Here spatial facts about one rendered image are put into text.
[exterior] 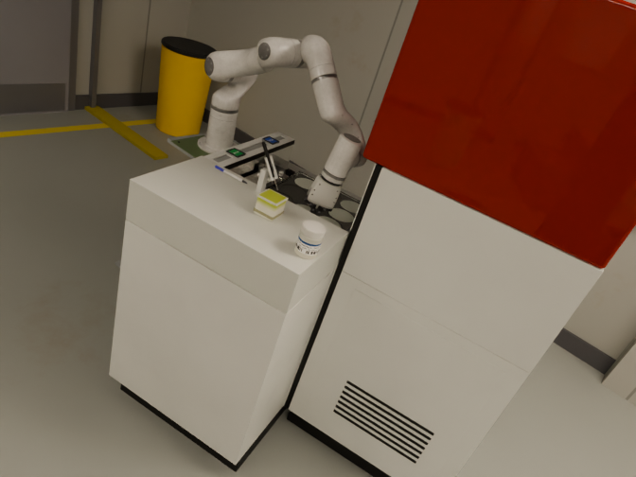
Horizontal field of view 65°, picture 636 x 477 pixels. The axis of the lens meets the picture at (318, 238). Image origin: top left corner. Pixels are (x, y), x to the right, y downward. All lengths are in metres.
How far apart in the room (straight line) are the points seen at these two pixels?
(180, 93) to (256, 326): 3.05
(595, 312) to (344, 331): 2.06
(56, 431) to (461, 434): 1.45
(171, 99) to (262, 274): 3.10
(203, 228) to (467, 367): 0.95
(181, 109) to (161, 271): 2.82
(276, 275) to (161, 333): 0.59
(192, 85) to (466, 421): 3.34
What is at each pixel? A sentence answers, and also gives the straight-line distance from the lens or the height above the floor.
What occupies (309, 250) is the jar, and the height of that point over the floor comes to 1.00.
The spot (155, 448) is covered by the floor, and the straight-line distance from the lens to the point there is 2.11.
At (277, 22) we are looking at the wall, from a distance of 4.31.
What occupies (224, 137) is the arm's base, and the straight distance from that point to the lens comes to 2.26.
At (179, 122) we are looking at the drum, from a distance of 4.44.
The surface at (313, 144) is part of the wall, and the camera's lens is 4.10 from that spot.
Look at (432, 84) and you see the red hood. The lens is 1.46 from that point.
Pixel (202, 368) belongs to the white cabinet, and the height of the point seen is 0.42.
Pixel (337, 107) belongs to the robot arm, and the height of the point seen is 1.30.
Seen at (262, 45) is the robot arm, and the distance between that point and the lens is 1.84.
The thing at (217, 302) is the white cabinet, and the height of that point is 0.72.
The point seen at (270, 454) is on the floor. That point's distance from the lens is 2.16.
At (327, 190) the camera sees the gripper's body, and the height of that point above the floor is 1.04.
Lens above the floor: 1.74
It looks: 30 degrees down
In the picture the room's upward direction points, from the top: 19 degrees clockwise
